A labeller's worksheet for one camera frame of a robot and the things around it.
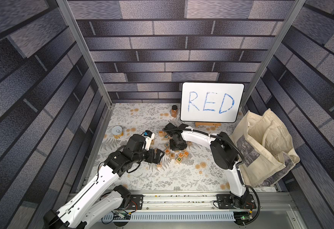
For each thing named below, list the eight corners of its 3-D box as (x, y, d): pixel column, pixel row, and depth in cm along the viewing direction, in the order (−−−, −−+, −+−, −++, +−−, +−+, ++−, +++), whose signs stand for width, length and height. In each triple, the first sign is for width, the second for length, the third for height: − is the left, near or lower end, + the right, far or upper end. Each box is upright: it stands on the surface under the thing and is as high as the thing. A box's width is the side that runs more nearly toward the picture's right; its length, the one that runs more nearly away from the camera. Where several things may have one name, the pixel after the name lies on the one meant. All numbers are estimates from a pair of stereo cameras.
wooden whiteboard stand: (195, 127, 107) (196, 124, 104) (195, 124, 109) (195, 121, 106) (220, 127, 107) (221, 124, 104) (219, 124, 109) (220, 121, 106)
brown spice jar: (171, 117, 114) (171, 109, 106) (171, 112, 117) (171, 104, 109) (177, 117, 113) (177, 109, 106) (177, 112, 117) (177, 104, 109)
